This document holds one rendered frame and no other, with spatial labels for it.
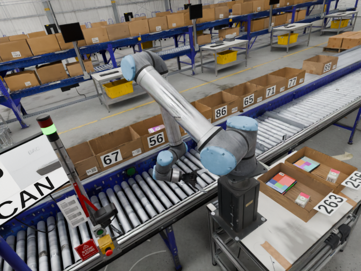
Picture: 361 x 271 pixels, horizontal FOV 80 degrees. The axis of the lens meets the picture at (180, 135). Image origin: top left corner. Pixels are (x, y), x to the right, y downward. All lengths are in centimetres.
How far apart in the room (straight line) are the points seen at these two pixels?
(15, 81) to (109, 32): 241
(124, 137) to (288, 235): 155
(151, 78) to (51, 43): 517
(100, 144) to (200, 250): 136
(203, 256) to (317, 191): 113
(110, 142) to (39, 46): 428
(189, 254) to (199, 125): 156
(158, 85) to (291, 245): 114
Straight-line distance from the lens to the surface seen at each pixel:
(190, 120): 96
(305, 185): 184
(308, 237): 157
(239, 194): 124
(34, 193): 127
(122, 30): 642
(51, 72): 593
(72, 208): 128
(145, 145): 195
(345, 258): 251
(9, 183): 122
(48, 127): 104
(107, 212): 129
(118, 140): 216
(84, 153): 213
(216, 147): 90
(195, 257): 227
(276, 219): 159
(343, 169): 203
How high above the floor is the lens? 199
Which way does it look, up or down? 31 degrees down
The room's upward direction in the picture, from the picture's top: 8 degrees counter-clockwise
